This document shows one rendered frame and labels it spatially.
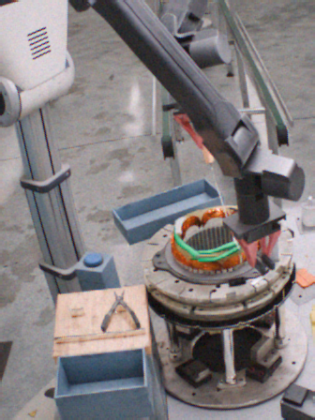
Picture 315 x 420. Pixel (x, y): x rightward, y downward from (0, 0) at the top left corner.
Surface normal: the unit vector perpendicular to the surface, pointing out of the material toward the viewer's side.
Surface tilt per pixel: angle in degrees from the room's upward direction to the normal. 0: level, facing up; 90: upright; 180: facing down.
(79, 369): 90
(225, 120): 72
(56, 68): 90
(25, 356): 0
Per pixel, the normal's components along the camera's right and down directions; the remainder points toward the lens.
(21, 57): 0.80, 0.20
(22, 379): -0.15, -0.85
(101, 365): 0.06, 0.51
